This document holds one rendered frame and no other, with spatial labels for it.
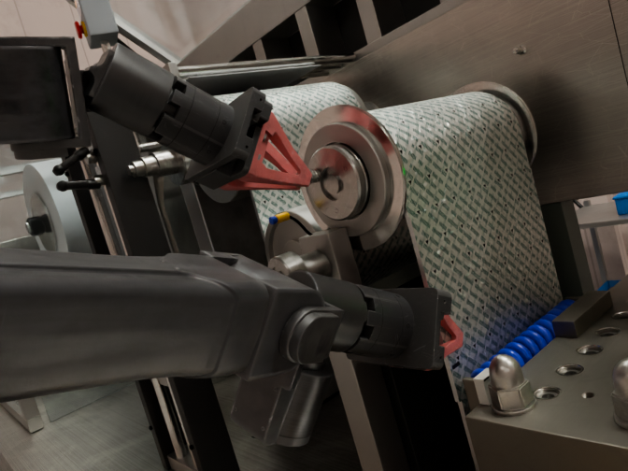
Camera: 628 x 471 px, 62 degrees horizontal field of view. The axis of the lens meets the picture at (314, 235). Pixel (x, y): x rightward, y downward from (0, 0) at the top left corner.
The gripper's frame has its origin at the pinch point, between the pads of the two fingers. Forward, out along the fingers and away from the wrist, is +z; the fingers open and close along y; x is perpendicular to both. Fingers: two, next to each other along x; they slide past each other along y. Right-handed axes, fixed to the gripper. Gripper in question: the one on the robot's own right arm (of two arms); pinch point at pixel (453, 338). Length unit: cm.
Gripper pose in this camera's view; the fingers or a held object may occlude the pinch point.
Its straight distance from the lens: 53.4
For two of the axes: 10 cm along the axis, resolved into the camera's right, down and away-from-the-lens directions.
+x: 1.2, -9.7, 2.3
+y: 6.2, -1.0, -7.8
